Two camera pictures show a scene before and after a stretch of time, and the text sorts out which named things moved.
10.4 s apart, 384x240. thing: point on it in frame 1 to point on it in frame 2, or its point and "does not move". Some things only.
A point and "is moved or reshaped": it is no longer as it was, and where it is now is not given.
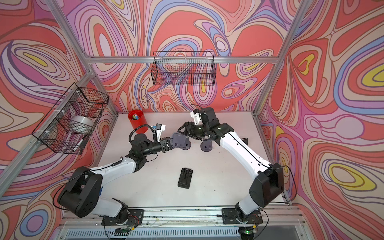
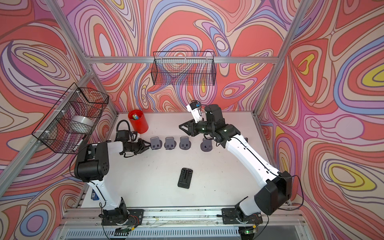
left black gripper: x=163 y=142 to x=141 y=145
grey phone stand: x=180 y=140 is moved or reshaped
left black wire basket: x=72 y=121 does not move
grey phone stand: x=206 y=145 does not move
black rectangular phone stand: x=185 y=178 does not move
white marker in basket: x=79 y=143 does not move
